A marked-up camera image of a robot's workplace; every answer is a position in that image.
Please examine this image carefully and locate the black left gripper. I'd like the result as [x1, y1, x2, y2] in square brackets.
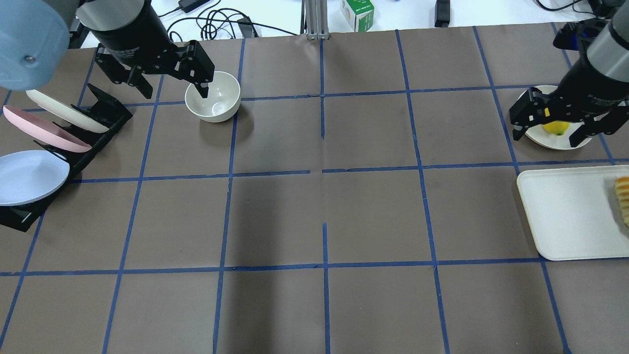
[93, 10, 214, 99]

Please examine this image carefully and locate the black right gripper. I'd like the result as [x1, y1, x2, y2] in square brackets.
[509, 63, 629, 148]

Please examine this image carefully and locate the yellow lemon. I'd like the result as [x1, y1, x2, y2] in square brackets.
[542, 121, 571, 136]

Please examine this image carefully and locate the white ceramic bowl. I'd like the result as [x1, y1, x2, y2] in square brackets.
[184, 71, 242, 123]

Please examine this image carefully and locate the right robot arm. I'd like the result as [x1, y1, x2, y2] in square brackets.
[509, 3, 629, 148]

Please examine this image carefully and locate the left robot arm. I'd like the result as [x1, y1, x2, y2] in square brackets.
[0, 0, 214, 98]

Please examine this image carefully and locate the white round plate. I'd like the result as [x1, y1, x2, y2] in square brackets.
[521, 85, 595, 150]

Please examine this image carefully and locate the black plate rack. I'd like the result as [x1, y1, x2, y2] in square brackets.
[0, 84, 133, 232]

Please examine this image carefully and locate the white rectangular tray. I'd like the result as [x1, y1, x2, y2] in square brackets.
[516, 165, 629, 261]

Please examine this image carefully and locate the cream plate in rack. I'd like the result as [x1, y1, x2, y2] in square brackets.
[25, 89, 109, 134]

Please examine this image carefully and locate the pink plate in rack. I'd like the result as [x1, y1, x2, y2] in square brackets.
[2, 105, 92, 153]

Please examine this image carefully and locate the black power adapter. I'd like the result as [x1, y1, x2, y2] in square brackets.
[434, 0, 451, 28]

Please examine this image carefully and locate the light blue plate in rack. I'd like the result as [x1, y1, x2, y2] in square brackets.
[0, 150, 70, 207]

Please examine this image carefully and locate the green white carton box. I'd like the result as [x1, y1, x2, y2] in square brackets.
[340, 0, 375, 33]

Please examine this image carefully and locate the black cable bundle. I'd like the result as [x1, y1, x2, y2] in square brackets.
[156, 0, 298, 42]

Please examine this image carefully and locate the aluminium frame post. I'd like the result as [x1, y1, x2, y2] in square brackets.
[300, 0, 330, 40]

